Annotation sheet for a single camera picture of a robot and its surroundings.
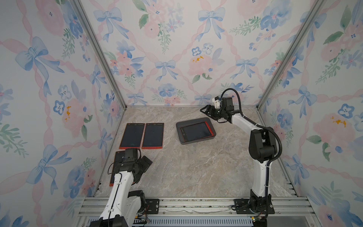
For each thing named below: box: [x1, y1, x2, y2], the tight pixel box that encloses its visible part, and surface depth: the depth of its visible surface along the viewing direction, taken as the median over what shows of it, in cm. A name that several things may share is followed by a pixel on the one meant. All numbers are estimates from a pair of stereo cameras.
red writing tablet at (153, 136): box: [141, 122, 165, 149], surface depth 105 cm
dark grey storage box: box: [175, 117, 217, 146], surface depth 109 cm
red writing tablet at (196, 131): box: [179, 121, 215, 143], surface depth 109 cm
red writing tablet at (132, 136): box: [119, 122, 146, 149], surface depth 105 cm
